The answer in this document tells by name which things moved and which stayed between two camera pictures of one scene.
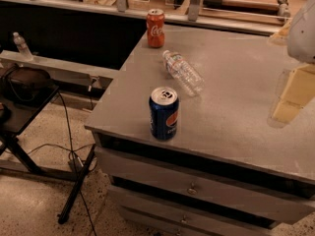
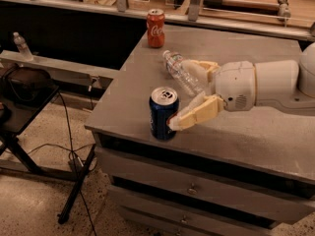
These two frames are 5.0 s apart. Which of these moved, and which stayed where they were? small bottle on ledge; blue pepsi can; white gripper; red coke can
Moved: white gripper
Stayed: small bottle on ledge; blue pepsi can; red coke can
